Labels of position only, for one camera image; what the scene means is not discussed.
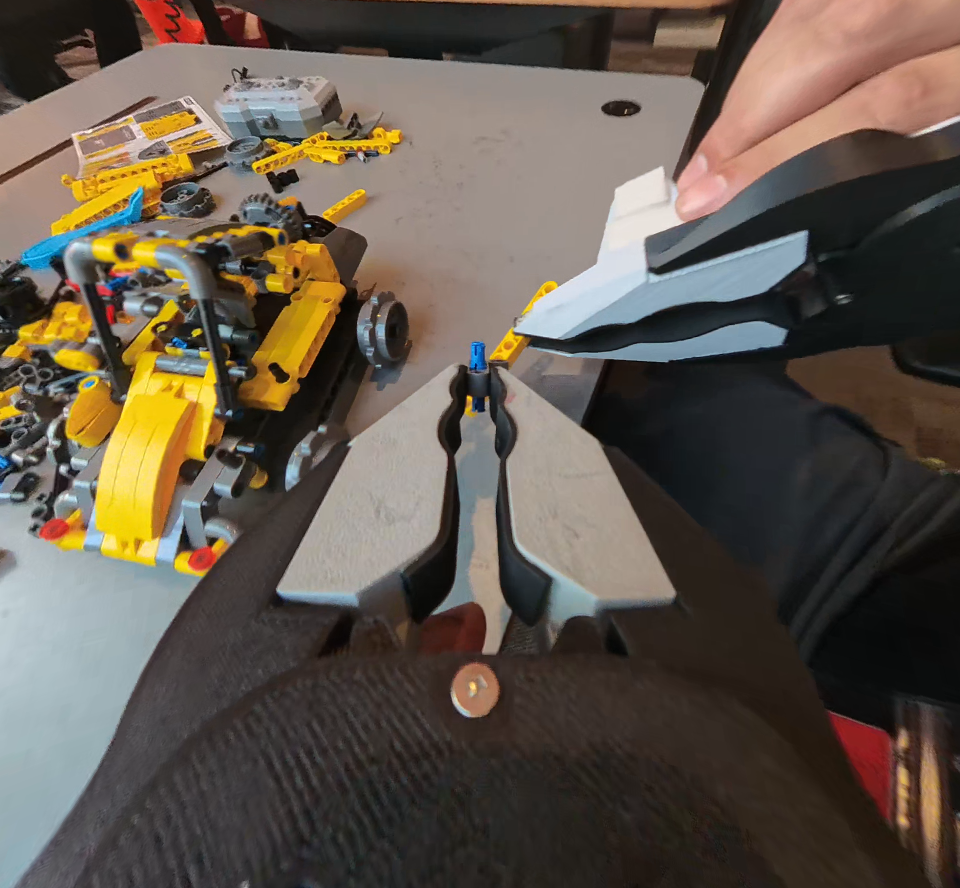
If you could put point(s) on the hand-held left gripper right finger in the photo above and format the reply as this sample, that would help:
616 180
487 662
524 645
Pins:
585 513

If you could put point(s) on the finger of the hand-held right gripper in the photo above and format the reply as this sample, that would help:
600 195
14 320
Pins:
712 344
600 295

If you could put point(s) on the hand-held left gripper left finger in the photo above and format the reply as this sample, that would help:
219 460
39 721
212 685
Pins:
375 513

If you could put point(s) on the thin yellow brick beam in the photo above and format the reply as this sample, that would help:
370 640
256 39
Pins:
512 343

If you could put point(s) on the person's right hand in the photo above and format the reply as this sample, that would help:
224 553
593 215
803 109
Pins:
840 63

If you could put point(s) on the person's black clothed body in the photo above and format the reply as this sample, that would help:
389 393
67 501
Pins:
750 490

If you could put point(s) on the yellow toy brick vehicle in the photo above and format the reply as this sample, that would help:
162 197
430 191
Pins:
150 453

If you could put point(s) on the short yellow brick beam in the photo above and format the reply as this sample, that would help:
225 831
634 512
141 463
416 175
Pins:
345 204

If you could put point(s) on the pile of loose brick parts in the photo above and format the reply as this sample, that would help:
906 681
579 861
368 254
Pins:
330 147

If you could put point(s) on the grey battery box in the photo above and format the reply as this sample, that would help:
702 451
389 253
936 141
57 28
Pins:
277 104

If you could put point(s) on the blue curved brick panel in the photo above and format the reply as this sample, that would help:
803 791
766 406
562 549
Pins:
45 250

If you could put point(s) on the yellow and black leaflet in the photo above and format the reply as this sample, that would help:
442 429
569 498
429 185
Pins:
142 130

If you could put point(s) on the orange object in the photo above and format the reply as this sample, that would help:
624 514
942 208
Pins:
161 14

